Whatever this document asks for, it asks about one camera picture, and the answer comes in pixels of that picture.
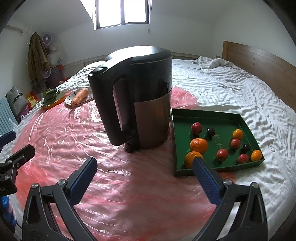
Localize crumpled white quilt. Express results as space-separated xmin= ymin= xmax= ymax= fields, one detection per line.
xmin=193 ymin=56 xmax=234 ymax=69

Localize white printed sack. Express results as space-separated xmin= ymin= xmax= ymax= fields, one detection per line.
xmin=6 ymin=86 xmax=29 ymax=114

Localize orange plate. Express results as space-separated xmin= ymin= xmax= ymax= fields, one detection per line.
xmin=43 ymin=91 xmax=67 ymax=110

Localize wooden headboard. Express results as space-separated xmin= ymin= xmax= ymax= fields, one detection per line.
xmin=222 ymin=41 xmax=296 ymax=95

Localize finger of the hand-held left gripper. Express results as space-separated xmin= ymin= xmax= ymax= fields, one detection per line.
xmin=0 ymin=145 xmax=36 ymax=183
xmin=0 ymin=130 xmax=16 ymax=149

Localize beige wall pipe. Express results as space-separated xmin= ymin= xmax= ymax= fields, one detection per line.
xmin=6 ymin=25 xmax=23 ymax=35

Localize pink plastic sheet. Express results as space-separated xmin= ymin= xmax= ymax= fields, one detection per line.
xmin=11 ymin=87 xmax=236 ymax=241

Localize plastic bags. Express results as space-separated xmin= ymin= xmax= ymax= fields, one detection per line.
xmin=48 ymin=43 xmax=63 ymax=66

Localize person's left hand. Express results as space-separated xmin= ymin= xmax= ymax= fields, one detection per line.
xmin=0 ymin=196 xmax=18 ymax=229

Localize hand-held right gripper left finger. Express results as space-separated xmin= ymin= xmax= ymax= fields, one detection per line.
xmin=22 ymin=157 xmax=98 ymax=241

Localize green tray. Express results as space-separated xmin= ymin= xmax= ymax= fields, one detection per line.
xmin=171 ymin=108 xmax=265 ymax=177

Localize black electric kettle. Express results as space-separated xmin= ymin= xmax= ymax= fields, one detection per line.
xmin=88 ymin=46 xmax=173 ymax=153

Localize dark purple cabinet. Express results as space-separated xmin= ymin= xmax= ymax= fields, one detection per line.
xmin=46 ymin=66 xmax=64 ymax=88

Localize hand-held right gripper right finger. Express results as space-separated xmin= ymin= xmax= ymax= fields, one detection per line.
xmin=193 ymin=157 xmax=269 ymax=241

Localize green leafy vegetable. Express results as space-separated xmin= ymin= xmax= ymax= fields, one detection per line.
xmin=43 ymin=88 xmax=61 ymax=106

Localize patterned white plate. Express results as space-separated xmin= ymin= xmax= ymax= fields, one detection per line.
xmin=65 ymin=89 xmax=94 ymax=107

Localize carrot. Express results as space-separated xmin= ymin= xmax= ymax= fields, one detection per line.
xmin=70 ymin=88 xmax=89 ymax=106

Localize window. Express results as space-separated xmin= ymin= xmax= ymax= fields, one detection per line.
xmin=94 ymin=0 xmax=152 ymax=30

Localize yellow and red packages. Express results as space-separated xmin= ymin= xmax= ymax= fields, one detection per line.
xmin=24 ymin=91 xmax=38 ymax=108

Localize brown coat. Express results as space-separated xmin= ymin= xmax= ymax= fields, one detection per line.
xmin=28 ymin=32 xmax=50 ymax=93

